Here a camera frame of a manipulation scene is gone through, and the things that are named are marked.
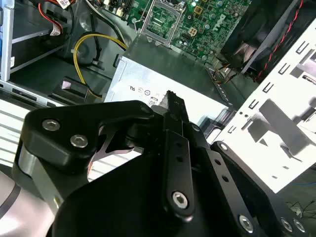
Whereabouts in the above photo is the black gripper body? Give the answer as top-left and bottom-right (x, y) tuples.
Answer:
(50, 153), (247, 237)

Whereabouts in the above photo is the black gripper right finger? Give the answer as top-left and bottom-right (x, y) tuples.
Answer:
(189, 122), (311, 237)

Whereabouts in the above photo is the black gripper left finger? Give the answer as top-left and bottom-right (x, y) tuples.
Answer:
(14, 90), (196, 222)

